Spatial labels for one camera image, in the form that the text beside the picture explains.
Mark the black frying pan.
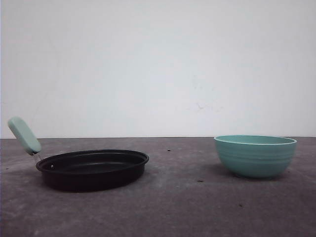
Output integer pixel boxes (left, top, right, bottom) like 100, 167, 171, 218
7, 116, 150, 193

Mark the teal ceramic bowl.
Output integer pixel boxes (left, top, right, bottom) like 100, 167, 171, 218
214, 135, 297, 179

